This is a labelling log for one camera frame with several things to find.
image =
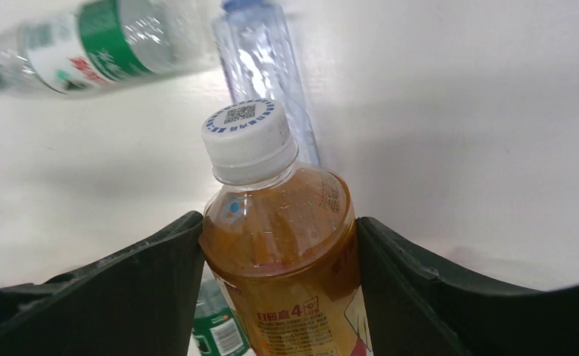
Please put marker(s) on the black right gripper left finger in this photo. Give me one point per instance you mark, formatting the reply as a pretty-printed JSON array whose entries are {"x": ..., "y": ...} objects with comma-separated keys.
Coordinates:
[{"x": 137, "y": 301}]

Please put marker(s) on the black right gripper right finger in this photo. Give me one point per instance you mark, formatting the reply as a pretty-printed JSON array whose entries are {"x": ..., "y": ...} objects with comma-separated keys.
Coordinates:
[{"x": 419, "y": 303}]

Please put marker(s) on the dark green label bottle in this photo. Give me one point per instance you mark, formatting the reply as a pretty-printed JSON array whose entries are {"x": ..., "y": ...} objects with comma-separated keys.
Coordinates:
[{"x": 215, "y": 329}]

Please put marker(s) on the orange tea bottle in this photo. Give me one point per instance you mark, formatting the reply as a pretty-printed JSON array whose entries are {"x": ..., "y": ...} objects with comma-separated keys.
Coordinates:
[{"x": 280, "y": 238}]

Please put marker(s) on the green label bottle green cap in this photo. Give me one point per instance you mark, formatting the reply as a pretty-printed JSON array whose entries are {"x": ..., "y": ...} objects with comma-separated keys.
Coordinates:
[{"x": 99, "y": 46}]

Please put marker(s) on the clear ribbed bottle blue cap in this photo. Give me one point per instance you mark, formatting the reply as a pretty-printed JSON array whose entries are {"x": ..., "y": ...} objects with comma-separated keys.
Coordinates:
[{"x": 258, "y": 60}]

